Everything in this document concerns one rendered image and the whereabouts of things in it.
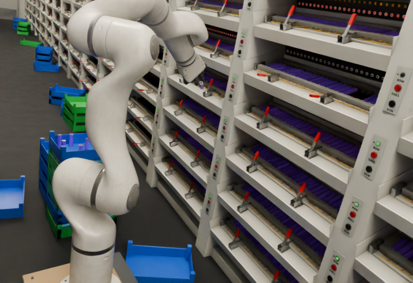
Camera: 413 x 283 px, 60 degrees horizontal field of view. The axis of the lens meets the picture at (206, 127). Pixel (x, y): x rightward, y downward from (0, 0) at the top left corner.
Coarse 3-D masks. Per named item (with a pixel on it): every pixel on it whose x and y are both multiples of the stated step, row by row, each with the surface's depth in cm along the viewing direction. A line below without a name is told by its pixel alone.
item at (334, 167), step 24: (264, 96) 158; (240, 120) 150; (264, 120) 142; (288, 120) 142; (312, 120) 139; (264, 144) 140; (288, 144) 129; (312, 144) 120; (336, 144) 123; (360, 144) 120; (312, 168) 118; (336, 168) 114
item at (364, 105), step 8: (272, 72) 140; (280, 72) 137; (288, 80) 133; (296, 80) 129; (304, 80) 127; (304, 88) 125; (312, 88) 123; (320, 88) 120; (328, 88) 119; (336, 96) 115; (344, 96) 112; (344, 104) 111; (352, 104) 110; (360, 104) 108; (368, 104) 106
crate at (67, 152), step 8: (56, 136) 172; (64, 136) 175; (80, 136) 180; (56, 144) 163; (56, 152) 163; (64, 152) 157; (72, 152) 159; (80, 152) 161; (88, 152) 164; (64, 160) 158
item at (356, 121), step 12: (252, 60) 148; (264, 60) 151; (276, 60) 154; (300, 60) 144; (252, 72) 147; (336, 72) 129; (252, 84) 145; (264, 84) 138; (276, 84) 133; (288, 84) 132; (372, 84) 118; (276, 96) 133; (288, 96) 127; (300, 96) 122; (312, 108) 118; (324, 108) 113; (336, 108) 111; (348, 108) 110; (372, 108) 98; (336, 120) 110; (348, 120) 106; (360, 120) 103; (360, 132) 104
